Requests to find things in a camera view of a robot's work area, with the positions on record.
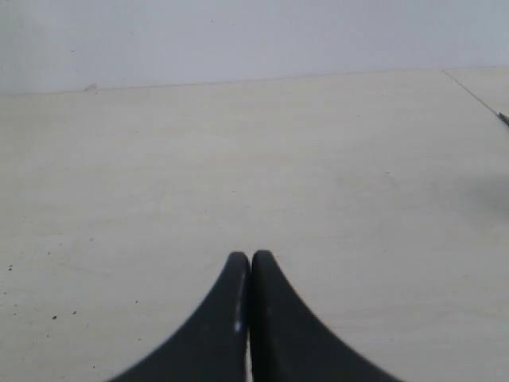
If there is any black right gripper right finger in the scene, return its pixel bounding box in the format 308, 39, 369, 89
248, 250, 398, 381

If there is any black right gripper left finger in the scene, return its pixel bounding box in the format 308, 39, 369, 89
113, 252, 250, 382

